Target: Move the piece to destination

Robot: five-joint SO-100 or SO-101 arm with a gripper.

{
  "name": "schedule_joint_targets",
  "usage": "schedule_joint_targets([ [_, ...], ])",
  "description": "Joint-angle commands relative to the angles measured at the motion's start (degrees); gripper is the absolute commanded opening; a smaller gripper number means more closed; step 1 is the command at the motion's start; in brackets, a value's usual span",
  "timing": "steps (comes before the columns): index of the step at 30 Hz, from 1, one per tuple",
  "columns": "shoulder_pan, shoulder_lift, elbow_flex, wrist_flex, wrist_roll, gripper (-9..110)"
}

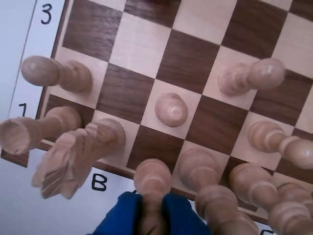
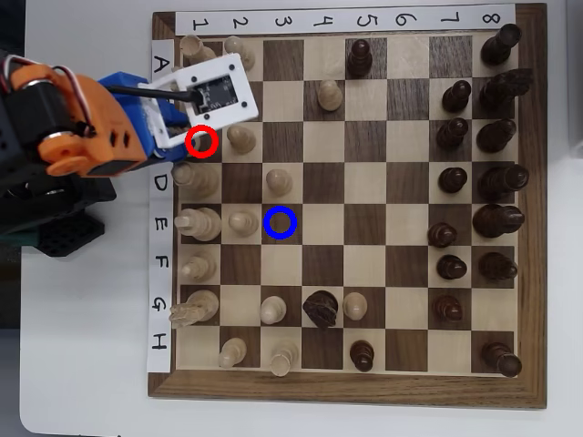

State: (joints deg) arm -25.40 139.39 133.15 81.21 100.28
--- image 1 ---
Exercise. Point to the white letter label strip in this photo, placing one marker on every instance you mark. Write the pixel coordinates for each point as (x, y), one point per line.
(105, 171)

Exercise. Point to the light wood rook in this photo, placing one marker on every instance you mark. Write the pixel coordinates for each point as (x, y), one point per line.
(49, 124)

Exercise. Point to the white number label strip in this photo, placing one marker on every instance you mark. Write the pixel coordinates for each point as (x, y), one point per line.
(41, 36)

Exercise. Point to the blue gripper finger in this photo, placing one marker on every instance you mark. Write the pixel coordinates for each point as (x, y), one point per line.
(182, 218)
(122, 215)

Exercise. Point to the light wood knight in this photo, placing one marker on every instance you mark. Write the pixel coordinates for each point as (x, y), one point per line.
(80, 151)

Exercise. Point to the wooden chessboard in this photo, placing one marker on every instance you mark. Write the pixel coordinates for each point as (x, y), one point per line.
(195, 61)

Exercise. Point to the light wood king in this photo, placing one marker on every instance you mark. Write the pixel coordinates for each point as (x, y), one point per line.
(254, 186)

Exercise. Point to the light wood queen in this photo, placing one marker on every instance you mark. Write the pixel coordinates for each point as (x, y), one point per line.
(200, 171)

